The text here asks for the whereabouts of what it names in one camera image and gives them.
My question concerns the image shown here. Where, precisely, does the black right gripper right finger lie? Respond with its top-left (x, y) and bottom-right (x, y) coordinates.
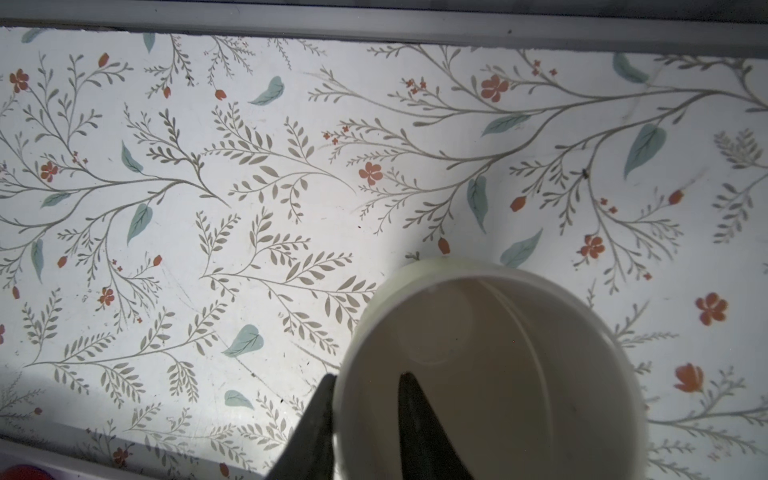
top-left (398, 372), bottom-right (473, 480)

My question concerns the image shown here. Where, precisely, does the lavender plastic tray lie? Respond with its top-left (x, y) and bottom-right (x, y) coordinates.
top-left (1, 440), bottom-right (148, 480)

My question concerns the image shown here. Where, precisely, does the red mug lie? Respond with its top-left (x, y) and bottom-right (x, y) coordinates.
top-left (0, 464), bottom-right (54, 480)

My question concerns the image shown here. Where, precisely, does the light green mug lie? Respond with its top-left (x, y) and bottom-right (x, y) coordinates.
top-left (333, 258), bottom-right (648, 479)

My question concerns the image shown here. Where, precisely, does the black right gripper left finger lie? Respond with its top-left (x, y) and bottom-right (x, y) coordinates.
top-left (266, 374), bottom-right (337, 480)

